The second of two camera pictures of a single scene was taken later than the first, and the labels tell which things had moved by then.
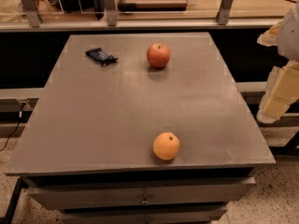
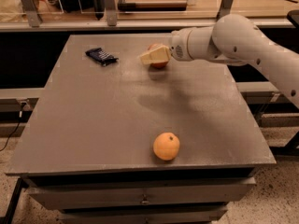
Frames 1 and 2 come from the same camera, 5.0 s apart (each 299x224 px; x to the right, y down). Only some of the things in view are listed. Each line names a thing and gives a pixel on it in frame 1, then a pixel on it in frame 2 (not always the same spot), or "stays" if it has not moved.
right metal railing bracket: x=224 y=8 stays
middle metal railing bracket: x=110 y=5 stays
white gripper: x=290 y=36 -> x=177 y=48
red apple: x=158 y=55 stays
